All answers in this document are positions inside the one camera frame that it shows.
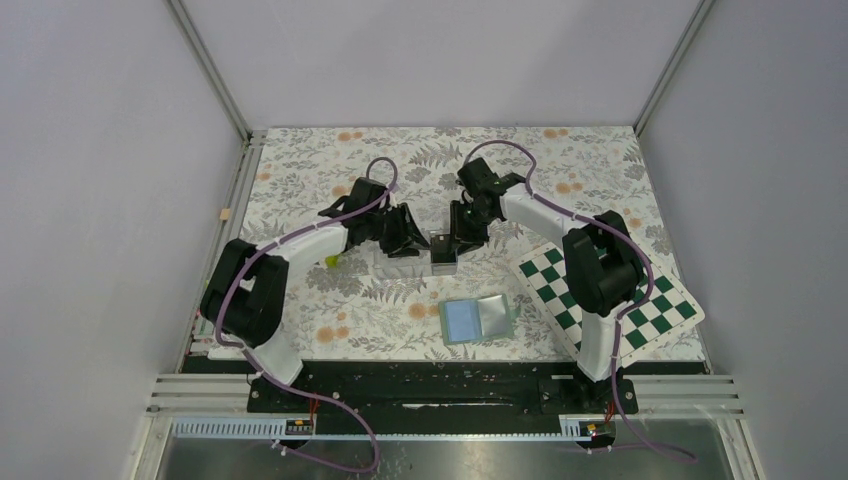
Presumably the aluminium frame rail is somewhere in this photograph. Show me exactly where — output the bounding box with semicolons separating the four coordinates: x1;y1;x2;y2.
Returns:
123;129;268;479

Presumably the green card holder wallet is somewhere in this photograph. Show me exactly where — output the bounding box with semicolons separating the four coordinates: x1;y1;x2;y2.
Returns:
439;294;516;345

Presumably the floral patterned table mat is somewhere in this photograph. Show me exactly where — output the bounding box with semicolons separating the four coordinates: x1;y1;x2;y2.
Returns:
240;126;676;361

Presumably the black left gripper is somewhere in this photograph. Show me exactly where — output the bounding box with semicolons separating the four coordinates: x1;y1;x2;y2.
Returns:
366;203;430;258

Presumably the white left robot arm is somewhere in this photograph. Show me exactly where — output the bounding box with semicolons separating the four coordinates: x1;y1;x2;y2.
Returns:
199;177;430;411

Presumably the dark credit card stack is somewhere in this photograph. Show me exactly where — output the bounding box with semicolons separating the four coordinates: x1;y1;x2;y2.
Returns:
430;233;457;265

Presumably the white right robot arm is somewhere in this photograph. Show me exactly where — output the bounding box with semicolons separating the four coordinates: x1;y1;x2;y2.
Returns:
448;158;645;412

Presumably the clear card box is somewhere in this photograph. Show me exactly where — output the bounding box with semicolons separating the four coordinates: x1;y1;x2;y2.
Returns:
369;249;458;280

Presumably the green white checkerboard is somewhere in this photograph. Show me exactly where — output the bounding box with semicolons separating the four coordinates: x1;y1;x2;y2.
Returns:
511;243;706;367

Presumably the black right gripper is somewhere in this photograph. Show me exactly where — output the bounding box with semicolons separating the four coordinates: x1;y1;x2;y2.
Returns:
447;199;497;256

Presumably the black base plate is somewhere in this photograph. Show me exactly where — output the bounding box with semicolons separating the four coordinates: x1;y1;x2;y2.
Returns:
180;354;654;435

